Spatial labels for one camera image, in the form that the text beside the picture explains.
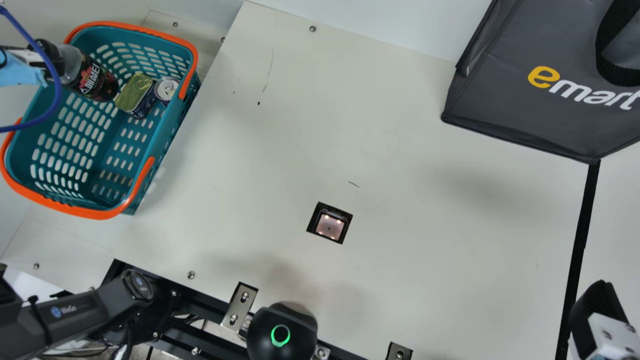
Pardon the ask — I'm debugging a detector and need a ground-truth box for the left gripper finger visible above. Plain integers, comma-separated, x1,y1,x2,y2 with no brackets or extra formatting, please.
0,45,49,69

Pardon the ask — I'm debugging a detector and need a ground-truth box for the teal shopping basket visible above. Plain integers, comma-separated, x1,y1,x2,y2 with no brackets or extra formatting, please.
0,21,202,221

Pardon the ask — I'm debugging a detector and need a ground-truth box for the small square scanner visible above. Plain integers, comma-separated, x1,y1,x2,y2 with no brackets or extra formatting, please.
306,201,354,245

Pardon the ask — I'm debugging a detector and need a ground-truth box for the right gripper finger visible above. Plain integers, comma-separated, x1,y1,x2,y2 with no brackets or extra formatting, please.
569,280,640,360

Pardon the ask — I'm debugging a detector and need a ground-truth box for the black strip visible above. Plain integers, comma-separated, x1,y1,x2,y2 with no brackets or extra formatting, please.
555,160,601,360

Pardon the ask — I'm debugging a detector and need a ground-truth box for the rectangular tin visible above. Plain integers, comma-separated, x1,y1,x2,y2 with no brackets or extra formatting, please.
115,72,157,120

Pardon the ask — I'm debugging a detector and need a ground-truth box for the can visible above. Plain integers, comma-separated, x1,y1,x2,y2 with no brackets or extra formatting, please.
154,76,181,107

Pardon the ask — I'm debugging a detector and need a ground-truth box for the dark grey bag with straps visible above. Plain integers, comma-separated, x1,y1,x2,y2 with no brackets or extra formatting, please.
441,0,640,165

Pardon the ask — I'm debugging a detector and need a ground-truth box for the dark coffee bottle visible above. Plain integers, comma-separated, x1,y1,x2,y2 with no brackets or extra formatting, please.
34,39,121,103

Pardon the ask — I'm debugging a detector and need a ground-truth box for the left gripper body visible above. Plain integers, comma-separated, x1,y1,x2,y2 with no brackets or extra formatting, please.
0,53,49,89

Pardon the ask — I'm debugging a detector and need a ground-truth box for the blue cable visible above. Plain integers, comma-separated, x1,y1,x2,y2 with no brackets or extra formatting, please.
0,4,64,134

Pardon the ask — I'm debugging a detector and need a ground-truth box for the black device with green light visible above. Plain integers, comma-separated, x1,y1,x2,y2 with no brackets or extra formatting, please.
246,302,319,360

